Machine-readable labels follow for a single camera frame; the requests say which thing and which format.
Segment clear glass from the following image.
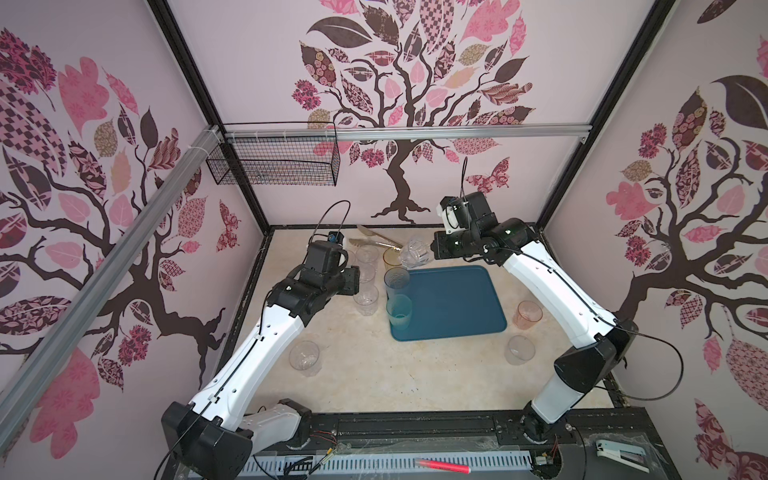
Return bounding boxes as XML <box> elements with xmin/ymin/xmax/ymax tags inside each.
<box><xmin>355</xmin><ymin>245</ymin><xmax>380</xmax><ymax>266</ymax></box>
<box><xmin>353</xmin><ymin>282</ymin><xmax>379</xmax><ymax>316</ymax></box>
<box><xmin>399</xmin><ymin>237</ymin><xmax>433</xmax><ymax>270</ymax></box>
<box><xmin>289</xmin><ymin>341</ymin><xmax>321</xmax><ymax>377</ymax></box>
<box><xmin>358</xmin><ymin>263</ymin><xmax>377</xmax><ymax>284</ymax></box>

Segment yellow transparent cup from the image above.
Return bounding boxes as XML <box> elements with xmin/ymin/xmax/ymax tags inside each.
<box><xmin>382</xmin><ymin>248</ymin><xmax>402</xmax><ymax>268</ymax></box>

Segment tall blue frosted cup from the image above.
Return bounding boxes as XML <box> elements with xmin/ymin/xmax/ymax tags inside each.
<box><xmin>383</xmin><ymin>266</ymin><xmax>410</xmax><ymax>299</ymax></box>

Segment green textured plastic cup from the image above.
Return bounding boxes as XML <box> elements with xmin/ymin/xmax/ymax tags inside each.
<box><xmin>386</xmin><ymin>294</ymin><xmax>413</xmax><ymax>330</ymax></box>

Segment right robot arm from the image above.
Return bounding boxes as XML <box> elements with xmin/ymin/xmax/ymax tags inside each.
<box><xmin>430</xmin><ymin>192</ymin><xmax>638</xmax><ymax>444</ymax></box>

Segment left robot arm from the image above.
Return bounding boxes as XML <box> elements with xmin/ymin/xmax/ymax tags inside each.
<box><xmin>161</xmin><ymin>231</ymin><xmax>360</xmax><ymax>479</ymax></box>

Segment clear glass near right arm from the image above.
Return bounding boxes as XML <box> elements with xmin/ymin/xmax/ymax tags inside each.
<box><xmin>504</xmin><ymin>335</ymin><xmax>536</xmax><ymax>366</ymax></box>

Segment teal plastic tray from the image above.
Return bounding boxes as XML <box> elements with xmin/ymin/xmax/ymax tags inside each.
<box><xmin>390</xmin><ymin>265</ymin><xmax>507</xmax><ymax>342</ymax></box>

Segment metal serving tongs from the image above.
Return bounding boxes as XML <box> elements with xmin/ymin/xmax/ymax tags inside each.
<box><xmin>347</xmin><ymin>225</ymin><xmax>403</xmax><ymax>251</ymax></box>

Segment pink transparent cup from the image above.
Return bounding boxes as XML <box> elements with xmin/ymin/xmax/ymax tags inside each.
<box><xmin>513</xmin><ymin>300</ymin><xmax>543</xmax><ymax>330</ymax></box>

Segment pink marker pen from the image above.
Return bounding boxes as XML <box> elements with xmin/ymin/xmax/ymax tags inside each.
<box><xmin>415</xmin><ymin>459</ymin><xmax>471</xmax><ymax>475</ymax></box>

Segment white stapler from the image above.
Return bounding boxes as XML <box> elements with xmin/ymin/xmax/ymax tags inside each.
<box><xmin>596</xmin><ymin>439</ymin><xmax>650</xmax><ymax>473</ymax></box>

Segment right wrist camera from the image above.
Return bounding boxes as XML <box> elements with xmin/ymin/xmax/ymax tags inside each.
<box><xmin>441</xmin><ymin>202</ymin><xmax>468</xmax><ymax>234</ymax></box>

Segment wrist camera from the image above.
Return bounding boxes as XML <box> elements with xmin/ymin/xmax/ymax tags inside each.
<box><xmin>327</xmin><ymin>231</ymin><xmax>344</xmax><ymax>245</ymax></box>
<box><xmin>441</xmin><ymin>202</ymin><xmax>468</xmax><ymax>234</ymax></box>

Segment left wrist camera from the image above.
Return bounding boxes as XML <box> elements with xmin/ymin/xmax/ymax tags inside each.
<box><xmin>327</xmin><ymin>231</ymin><xmax>344</xmax><ymax>245</ymax></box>

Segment aluminium rail back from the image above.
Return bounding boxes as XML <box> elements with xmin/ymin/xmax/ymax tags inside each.
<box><xmin>225</xmin><ymin>123</ymin><xmax>592</xmax><ymax>142</ymax></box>

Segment aluminium rail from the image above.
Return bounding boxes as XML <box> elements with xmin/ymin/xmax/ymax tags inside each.
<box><xmin>225</xmin><ymin>123</ymin><xmax>592</xmax><ymax>142</ymax></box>
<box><xmin>1</xmin><ymin>125</ymin><xmax>222</xmax><ymax>449</ymax></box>

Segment black wire basket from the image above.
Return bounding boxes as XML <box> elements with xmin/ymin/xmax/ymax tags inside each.
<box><xmin>206</xmin><ymin>120</ymin><xmax>341</xmax><ymax>187</ymax></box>

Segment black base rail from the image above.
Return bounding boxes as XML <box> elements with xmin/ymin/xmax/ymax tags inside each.
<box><xmin>299</xmin><ymin>407</ymin><xmax>654</xmax><ymax>446</ymax></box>

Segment grey slotted cable duct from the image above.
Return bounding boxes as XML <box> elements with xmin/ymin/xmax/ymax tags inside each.
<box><xmin>238</xmin><ymin>451</ymin><xmax>532</xmax><ymax>479</ymax></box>

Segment aluminium rail left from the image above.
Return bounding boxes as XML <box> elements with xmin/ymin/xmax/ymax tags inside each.
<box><xmin>1</xmin><ymin>125</ymin><xmax>222</xmax><ymax>449</ymax></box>

